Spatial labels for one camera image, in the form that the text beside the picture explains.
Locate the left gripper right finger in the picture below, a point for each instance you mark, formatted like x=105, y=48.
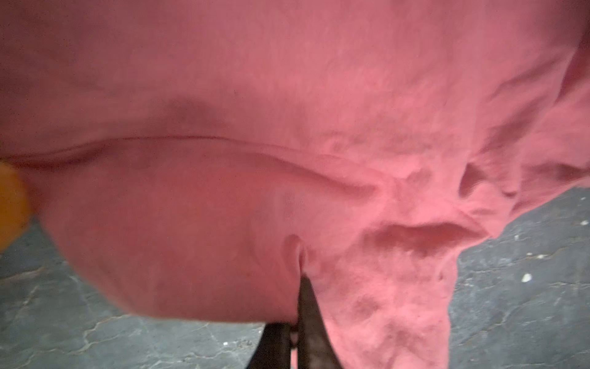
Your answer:
x=314, y=349

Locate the orange plush fish toy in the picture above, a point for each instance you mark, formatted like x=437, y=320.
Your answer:
x=15, y=207

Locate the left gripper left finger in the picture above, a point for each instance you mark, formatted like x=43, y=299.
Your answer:
x=274, y=347

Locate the pink t shirt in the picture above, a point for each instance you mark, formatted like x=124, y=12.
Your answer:
x=195, y=159

